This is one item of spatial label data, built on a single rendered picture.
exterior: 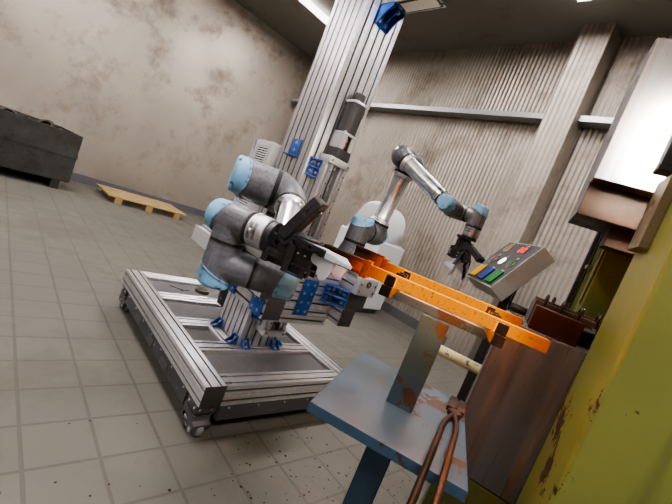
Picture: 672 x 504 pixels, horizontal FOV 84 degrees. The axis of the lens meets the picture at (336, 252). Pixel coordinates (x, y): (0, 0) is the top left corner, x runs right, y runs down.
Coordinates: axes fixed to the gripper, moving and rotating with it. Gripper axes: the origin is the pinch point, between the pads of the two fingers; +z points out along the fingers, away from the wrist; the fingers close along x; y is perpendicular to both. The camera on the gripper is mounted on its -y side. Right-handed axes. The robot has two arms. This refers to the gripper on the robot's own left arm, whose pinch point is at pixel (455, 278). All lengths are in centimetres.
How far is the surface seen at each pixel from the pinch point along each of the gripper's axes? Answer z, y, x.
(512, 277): -9.9, -22.5, -1.4
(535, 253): -22.7, -25.7, -4.9
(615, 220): -35, -56, 37
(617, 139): -55, -50, 44
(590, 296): -13, -53, 10
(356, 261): 0, -34, 107
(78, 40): -100, 617, 97
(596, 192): -41, -49, 39
